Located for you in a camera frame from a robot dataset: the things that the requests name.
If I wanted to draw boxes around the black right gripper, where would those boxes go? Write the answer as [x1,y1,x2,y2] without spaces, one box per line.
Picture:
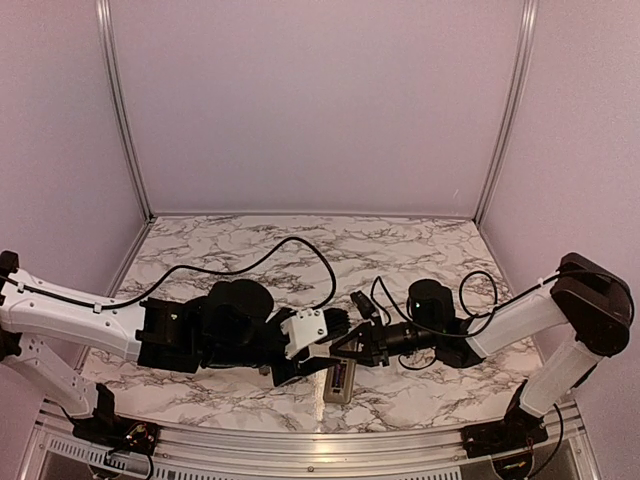
[330,316,440,367]

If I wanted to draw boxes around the white remote control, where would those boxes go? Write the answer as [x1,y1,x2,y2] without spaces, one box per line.
[323,359,357,405]

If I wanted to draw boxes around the black battery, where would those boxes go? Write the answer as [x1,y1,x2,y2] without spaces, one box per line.
[331,363,348,394]

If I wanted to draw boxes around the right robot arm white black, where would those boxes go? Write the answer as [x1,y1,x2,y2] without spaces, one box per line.
[330,252,635,448]

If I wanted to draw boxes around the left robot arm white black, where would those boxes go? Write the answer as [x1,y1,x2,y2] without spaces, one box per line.
[1,251,350,445]

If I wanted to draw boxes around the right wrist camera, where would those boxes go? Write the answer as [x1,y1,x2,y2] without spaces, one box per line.
[350,290,381,324]

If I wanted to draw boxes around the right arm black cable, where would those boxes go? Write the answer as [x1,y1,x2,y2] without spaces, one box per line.
[369,270,634,454]

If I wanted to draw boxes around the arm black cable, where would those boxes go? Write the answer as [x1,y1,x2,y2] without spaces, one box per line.
[369,270,634,454]
[0,235,336,321]

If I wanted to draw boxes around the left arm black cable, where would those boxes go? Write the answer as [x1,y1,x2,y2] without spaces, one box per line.
[0,235,336,321]

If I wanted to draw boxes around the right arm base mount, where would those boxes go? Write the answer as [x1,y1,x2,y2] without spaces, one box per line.
[461,419,548,458]

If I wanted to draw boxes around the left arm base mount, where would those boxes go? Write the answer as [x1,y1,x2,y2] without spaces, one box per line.
[73,417,160,455]

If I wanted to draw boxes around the front aluminium rail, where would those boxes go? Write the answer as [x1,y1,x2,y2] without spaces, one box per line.
[17,401,601,479]

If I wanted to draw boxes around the right aluminium frame post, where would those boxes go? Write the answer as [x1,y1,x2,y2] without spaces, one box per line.
[473,0,539,230]

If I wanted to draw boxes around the aluminium frame post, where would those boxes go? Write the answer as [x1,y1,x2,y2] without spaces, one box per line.
[95,0,154,223]
[473,0,539,230]

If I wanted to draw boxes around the left aluminium frame post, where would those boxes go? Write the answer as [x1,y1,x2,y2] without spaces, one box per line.
[95,0,154,223]

